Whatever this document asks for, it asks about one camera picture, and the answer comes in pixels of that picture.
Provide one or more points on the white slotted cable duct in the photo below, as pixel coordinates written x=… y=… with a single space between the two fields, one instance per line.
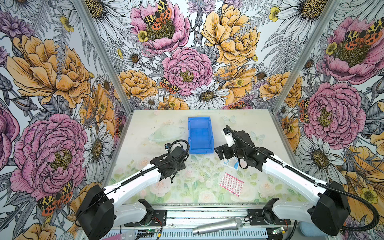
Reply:
x=187 y=234

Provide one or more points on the aluminium table edge rail right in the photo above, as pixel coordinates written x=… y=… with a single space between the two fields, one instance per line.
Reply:
x=291 y=155

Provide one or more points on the aluminium front frame rail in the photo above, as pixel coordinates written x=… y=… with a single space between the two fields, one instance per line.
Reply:
x=183 y=216

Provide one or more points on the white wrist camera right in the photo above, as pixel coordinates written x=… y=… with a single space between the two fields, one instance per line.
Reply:
x=229 y=139

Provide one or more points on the aluminium corner post right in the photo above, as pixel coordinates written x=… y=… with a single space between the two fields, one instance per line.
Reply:
x=313 y=38

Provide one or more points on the aluminium corner post left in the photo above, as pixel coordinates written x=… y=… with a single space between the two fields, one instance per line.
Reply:
x=92 y=30

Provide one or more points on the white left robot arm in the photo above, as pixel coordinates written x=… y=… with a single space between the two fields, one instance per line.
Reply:
x=105 y=208

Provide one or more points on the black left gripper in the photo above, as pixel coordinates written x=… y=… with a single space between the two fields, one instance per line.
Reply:
x=181 y=166

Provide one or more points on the pink patterned card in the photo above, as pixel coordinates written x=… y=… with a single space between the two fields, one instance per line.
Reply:
x=232 y=184

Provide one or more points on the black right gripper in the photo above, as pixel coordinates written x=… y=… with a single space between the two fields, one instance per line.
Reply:
x=220 y=153

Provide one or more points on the blue plastic bin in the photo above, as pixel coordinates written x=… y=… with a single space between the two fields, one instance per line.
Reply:
x=201 y=138

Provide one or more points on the silver metal cylinder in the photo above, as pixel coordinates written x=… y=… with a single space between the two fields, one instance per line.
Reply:
x=228 y=224

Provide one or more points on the aluminium corner post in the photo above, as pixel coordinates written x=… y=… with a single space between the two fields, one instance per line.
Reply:
x=92 y=30
x=313 y=38

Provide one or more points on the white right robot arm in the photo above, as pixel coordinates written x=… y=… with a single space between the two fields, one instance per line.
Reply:
x=327 y=209

